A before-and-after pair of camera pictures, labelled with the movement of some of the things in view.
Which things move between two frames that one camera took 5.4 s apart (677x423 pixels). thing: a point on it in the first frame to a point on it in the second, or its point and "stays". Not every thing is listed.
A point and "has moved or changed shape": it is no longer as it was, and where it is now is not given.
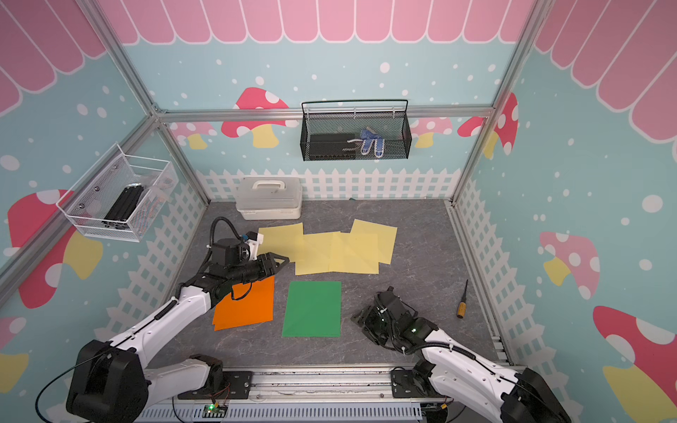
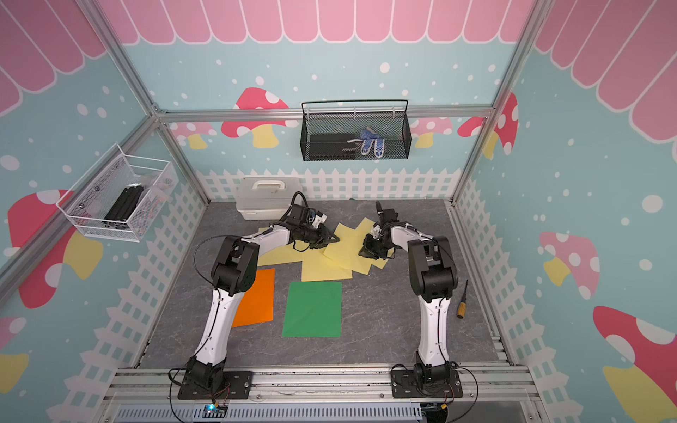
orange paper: [257, 307] stays
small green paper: [313, 308] stays
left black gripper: [272, 269] to [323, 239]
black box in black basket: [331, 147] stays
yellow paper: [354, 252] has moved or changed shape
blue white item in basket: [368, 137] stays
